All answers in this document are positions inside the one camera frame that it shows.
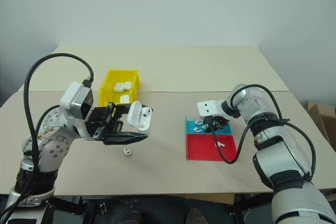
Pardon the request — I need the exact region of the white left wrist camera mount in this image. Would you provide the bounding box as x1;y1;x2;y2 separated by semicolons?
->
59;81;95;125

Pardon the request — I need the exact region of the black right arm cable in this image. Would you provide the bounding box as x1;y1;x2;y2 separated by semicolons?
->
212;84;316;180

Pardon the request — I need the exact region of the red plastic tray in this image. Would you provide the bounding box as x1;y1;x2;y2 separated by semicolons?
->
185;133;238;161

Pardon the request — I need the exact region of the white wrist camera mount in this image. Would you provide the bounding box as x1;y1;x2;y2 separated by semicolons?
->
59;81;95;125
197;100;224;120

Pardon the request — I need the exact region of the yellow plastic bin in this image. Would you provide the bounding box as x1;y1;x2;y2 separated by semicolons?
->
98;69;141;107

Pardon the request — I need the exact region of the brown cardboard box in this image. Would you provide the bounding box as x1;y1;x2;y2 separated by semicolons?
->
307;100;336;130

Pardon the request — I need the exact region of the dark rounded shape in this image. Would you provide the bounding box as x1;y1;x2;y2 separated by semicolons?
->
186;208;208;224
123;209;144;224

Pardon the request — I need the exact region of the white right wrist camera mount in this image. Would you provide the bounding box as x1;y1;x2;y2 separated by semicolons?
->
197;100;224;120

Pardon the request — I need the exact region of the black metal stand frame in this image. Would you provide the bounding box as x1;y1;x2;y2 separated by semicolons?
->
49;194;274;224

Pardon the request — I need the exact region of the blue plastic tray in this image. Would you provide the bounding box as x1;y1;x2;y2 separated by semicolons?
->
184;115;233;135

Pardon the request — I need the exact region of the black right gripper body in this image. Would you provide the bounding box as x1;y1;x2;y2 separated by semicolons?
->
205;115;229;130

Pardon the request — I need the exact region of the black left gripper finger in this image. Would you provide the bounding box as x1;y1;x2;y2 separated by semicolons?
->
102;131;150;146
114;103;132;118

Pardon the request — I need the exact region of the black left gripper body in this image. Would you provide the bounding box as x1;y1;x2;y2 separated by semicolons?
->
85;102;124;143

